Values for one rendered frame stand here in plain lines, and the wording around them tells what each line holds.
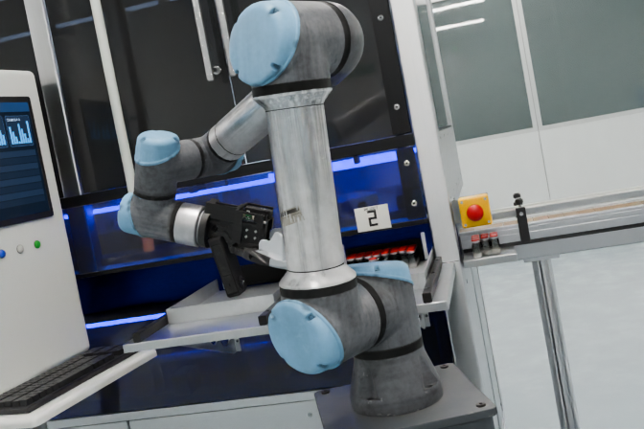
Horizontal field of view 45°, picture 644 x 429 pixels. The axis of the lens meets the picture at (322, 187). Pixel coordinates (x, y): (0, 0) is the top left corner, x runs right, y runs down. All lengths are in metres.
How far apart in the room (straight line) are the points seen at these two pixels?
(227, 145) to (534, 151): 5.25
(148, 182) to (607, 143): 5.47
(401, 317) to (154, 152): 0.50
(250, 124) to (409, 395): 0.52
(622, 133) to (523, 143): 0.76
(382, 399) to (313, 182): 0.37
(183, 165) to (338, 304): 0.43
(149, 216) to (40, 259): 0.68
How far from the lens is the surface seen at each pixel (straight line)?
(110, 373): 1.85
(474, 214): 1.87
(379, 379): 1.24
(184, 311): 1.81
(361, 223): 1.93
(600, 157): 6.56
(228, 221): 1.37
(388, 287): 1.21
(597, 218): 2.03
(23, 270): 1.99
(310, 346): 1.11
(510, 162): 6.50
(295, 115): 1.08
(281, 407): 2.10
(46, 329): 2.03
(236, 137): 1.37
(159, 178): 1.37
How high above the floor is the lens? 1.22
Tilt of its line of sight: 3 degrees down
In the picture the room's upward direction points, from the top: 11 degrees counter-clockwise
